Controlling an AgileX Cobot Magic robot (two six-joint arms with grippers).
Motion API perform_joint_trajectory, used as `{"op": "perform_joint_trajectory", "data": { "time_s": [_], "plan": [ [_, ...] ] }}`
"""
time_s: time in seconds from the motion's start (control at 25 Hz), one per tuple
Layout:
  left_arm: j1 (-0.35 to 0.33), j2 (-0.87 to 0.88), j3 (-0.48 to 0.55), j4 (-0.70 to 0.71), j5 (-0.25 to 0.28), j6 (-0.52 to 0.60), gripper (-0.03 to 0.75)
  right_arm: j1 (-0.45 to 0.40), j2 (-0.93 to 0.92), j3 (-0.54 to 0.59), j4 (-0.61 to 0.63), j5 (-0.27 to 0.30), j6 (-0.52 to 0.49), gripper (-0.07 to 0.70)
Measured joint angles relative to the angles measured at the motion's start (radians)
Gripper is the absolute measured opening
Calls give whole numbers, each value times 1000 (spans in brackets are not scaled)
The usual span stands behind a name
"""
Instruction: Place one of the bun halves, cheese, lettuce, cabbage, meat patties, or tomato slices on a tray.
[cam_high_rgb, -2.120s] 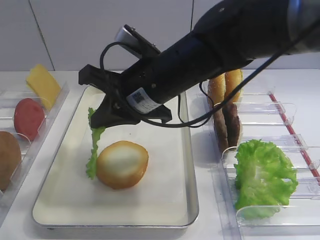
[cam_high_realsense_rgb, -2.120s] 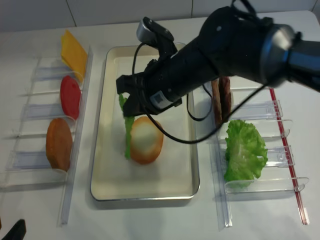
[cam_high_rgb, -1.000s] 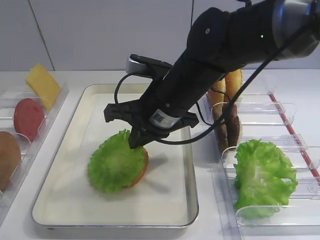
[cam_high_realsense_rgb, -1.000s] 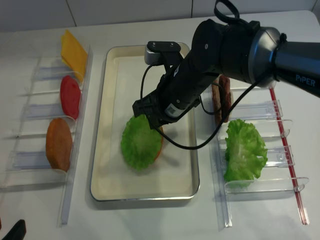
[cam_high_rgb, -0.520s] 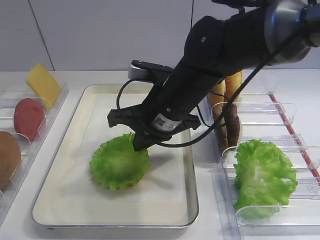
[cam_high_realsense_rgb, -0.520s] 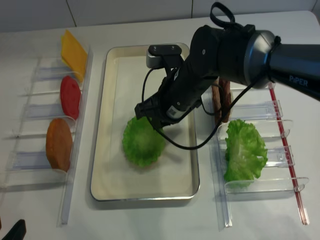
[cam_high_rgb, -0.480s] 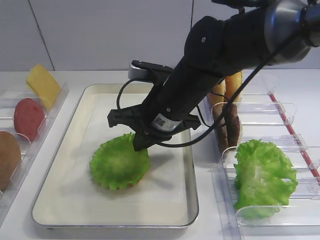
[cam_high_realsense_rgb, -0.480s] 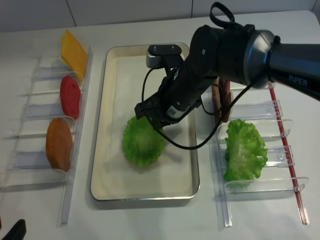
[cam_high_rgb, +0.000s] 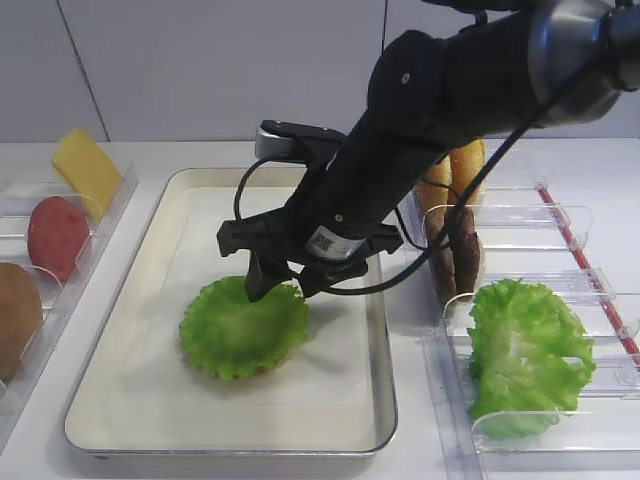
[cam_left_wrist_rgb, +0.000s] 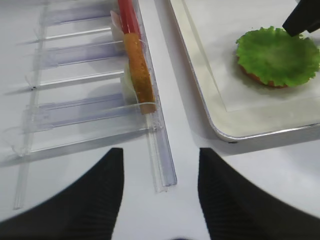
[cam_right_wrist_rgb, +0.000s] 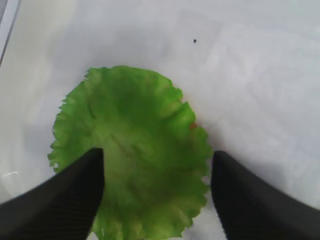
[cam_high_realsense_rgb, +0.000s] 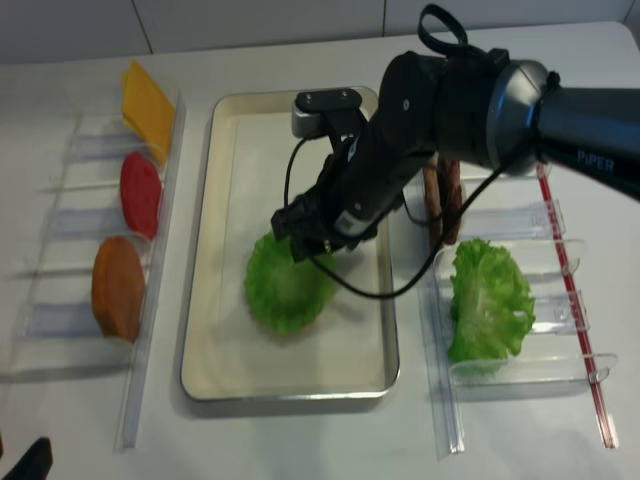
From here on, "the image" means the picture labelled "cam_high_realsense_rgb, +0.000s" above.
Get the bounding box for clear acrylic rack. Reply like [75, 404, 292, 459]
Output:
[396, 164, 618, 457]
[1, 91, 186, 449]

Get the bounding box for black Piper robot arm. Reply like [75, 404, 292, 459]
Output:
[271, 4, 639, 260]

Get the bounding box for green lettuce leaf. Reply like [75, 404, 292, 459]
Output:
[244, 232, 336, 335]
[448, 239, 536, 363]

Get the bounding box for cream metal tray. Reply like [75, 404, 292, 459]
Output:
[180, 90, 399, 403]

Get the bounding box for right dark meat patty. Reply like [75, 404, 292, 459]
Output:
[438, 155, 463, 245]

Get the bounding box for black camera cable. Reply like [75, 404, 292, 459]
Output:
[282, 134, 506, 300]

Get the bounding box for clear acrylic right rack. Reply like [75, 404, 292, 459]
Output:
[396, 164, 618, 457]

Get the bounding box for black object bottom left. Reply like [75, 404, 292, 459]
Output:
[3, 437, 53, 480]

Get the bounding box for clear acrylic left rack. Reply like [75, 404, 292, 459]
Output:
[1, 91, 186, 449]

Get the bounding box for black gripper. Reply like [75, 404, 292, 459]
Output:
[271, 116, 430, 263]

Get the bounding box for yellow cheese slices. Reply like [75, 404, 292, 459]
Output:
[121, 60, 175, 168]

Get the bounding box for red tomato slice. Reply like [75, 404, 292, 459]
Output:
[120, 151, 162, 241]

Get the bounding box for left brown meat patty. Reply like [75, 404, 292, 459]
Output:
[423, 153, 442, 248]

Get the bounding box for green lettuce leaf in rack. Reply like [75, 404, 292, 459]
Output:
[448, 239, 536, 363]

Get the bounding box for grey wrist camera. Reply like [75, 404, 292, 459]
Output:
[291, 88, 362, 139]

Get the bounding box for brown bun in left rack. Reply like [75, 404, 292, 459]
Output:
[91, 236, 145, 343]

